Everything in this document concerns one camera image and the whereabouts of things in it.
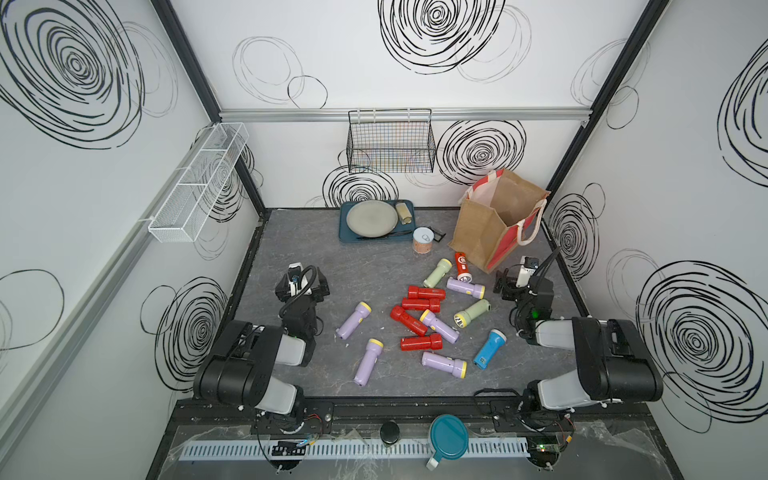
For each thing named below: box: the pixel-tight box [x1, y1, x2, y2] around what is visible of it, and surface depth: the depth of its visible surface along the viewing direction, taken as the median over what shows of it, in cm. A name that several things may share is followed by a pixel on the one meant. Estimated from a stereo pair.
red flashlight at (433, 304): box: [402, 298, 441, 313], surface depth 92 cm
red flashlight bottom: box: [400, 334, 443, 351], surface depth 85 cm
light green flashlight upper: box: [423, 258, 453, 289], surface depth 101 cm
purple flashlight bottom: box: [421, 351, 469, 379], surface depth 81 cm
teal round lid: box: [430, 414, 469, 463], surface depth 66 cm
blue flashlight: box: [473, 329, 507, 370], surface depth 84 cm
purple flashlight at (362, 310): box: [336, 301, 373, 340], surface depth 90 cm
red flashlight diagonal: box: [390, 305, 429, 337], surface depth 90 cm
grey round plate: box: [346, 200, 399, 238], surface depth 118 cm
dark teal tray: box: [338, 199, 416, 243], surface depth 117 cm
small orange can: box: [412, 226, 435, 254], surface depth 107 cm
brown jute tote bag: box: [448, 169, 550, 274], surface depth 101 cm
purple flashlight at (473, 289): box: [446, 276, 486, 299], surface depth 96 cm
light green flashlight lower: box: [453, 299, 492, 329], surface depth 91 cm
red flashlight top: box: [407, 286, 447, 300], surface depth 95 cm
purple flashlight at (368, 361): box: [353, 338, 384, 387], surface depth 82 cm
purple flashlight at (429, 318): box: [420, 309, 460, 344], surface depth 88 cm
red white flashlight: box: [454, 252, 473, 283], surface depth 101 cm
